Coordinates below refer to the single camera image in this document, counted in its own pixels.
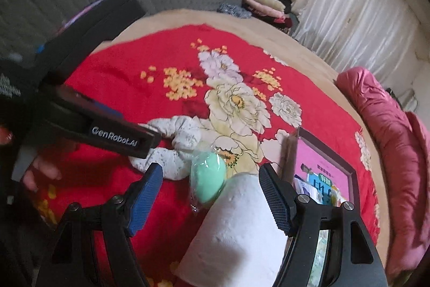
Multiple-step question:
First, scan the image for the blue patterned cloth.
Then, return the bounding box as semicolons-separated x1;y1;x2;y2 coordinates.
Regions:
217;2;252;19

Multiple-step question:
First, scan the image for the tan bed sheet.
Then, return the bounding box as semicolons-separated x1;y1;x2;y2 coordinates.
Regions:
111;9;392;274

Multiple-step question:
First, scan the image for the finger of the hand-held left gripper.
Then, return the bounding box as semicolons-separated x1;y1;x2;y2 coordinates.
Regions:
40;83;162;160

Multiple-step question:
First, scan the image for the white patterned sock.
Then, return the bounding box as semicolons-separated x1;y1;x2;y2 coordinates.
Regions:
129;115;219;180

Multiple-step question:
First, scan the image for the pink folded cloth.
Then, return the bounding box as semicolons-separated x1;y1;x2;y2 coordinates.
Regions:
242;0;286;19

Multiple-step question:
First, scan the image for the green makeup sponge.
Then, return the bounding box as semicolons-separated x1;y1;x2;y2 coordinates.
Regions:
189;146;228;214

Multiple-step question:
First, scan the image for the white toilet paper roll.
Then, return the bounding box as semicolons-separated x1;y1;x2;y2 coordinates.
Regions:
176;171;296;287

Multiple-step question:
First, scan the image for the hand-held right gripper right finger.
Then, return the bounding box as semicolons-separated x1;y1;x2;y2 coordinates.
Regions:
259;163;388;287

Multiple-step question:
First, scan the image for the white curtain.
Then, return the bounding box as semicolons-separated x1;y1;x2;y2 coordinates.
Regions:
291;0;424;89

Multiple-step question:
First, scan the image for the person's left hand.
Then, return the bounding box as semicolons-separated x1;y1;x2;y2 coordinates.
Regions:
0;124;63;193

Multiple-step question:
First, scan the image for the pink quilt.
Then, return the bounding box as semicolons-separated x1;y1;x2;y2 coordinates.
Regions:
336;67;430;277

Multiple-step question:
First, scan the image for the red floral blanket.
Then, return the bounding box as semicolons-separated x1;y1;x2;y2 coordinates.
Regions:
34;24;380;287

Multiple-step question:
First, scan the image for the pink and blue book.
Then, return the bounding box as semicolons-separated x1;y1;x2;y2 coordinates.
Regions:
294;139;352;207

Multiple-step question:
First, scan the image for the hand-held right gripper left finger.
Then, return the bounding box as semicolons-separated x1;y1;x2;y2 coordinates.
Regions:
35;162;164;287

